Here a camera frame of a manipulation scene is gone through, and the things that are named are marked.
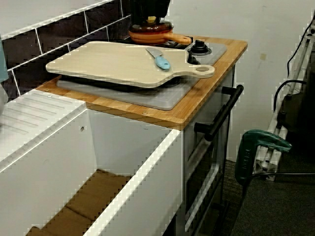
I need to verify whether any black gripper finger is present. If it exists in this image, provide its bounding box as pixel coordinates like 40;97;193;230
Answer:
155;0;171;18

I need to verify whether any glass lid yellow knob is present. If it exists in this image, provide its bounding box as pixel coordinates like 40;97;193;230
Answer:
129;16;174;35

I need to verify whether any orange toy frying pan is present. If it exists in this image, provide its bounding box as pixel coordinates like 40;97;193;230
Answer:
128;29;192;46

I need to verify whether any toy knife blue handle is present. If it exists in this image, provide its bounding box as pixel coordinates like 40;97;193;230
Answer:
145;47;171;71

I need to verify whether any black slanted panel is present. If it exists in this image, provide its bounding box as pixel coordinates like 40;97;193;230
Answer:
129;0;164;30

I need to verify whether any light wooden cutting board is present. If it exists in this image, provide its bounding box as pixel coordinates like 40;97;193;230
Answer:
45;40;216;89

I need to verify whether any grey toy stove plate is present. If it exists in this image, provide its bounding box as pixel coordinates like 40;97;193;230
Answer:
56;36;227;111

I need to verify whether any wooden kitchen countertop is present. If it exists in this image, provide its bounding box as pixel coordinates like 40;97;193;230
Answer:
35;36;248;131

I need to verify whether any green power drill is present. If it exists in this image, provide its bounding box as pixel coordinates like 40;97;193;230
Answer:
234;129;293;184

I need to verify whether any black bag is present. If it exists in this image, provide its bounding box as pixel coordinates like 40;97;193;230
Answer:
277;65;315;148

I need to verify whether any white toy oven door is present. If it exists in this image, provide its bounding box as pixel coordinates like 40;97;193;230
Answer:
184;137;231;232

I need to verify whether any white metal tripod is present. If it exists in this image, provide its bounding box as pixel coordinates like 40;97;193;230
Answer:
254;17;315;182

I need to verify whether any white toy sink basin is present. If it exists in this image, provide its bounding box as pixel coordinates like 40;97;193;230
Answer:
0;88;184;236

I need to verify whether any brown cardboard sheet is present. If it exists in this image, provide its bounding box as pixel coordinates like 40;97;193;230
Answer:
26;169;132;236

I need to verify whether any black oven door handle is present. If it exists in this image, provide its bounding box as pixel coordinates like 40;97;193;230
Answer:
193;85;244;142

